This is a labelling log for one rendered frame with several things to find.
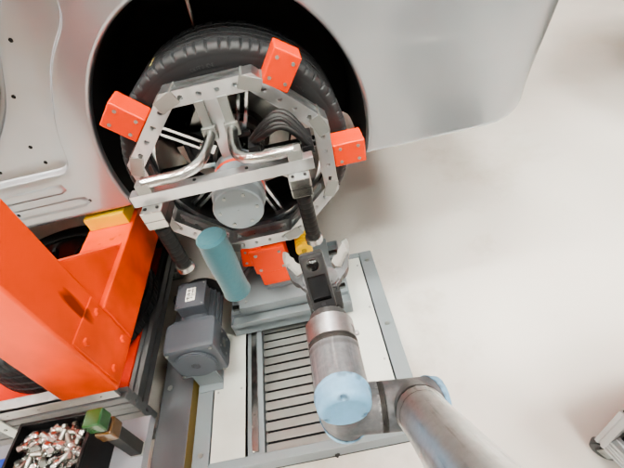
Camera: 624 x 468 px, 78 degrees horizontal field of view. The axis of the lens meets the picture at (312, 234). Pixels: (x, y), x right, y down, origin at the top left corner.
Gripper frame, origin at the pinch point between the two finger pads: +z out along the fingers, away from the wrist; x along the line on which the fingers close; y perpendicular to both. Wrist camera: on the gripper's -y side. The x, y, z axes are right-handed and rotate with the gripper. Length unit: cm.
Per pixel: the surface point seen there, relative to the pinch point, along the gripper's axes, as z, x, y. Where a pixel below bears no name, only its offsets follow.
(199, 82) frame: 31.6, -18.5, -29.2
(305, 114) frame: 30.0, 4.6, -16.1
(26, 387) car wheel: 12, -108, 49
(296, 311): 32, -15, 66
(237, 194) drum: 15.5, -16.0, -6.8
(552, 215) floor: 70, 115, 83
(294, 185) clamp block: 8.0, -1.4, -11.0
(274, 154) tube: 11.2, -4.2, -17.7
